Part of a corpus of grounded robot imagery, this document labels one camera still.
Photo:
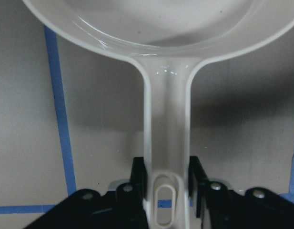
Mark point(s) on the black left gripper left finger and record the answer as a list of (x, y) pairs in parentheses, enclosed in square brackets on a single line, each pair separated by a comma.
[(121, 208)]

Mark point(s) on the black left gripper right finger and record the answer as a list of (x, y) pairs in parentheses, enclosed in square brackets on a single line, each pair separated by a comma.
[(220, 207)]

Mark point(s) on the cream plastic dustpan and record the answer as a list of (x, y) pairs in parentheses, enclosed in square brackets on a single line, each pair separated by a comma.
[(168, 41)]

